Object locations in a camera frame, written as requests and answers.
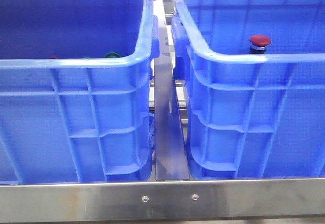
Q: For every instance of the left blue plastic bin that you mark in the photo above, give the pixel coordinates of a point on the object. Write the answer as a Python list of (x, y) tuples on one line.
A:
[(81, 118)]

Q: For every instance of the steel centre divider rail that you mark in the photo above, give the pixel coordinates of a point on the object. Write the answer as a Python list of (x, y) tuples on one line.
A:
[(170, 155)]

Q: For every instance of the right blue plastic bin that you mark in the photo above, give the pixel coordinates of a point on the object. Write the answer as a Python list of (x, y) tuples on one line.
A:
[(252, 116)]

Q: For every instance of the green push button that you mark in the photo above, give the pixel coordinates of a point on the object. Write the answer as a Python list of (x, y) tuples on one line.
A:
[(112, 55)]

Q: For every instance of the red mushroom push button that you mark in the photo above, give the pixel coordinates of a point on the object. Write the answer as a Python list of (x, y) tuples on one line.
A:
[(259, 44)]

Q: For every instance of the steel front rack rail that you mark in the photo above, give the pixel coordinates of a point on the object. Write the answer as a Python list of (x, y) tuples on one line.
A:
[(163, 200)]

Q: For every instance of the blue plastic bin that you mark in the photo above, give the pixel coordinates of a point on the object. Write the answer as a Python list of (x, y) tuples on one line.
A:
[(81, 118), (252, 116)]

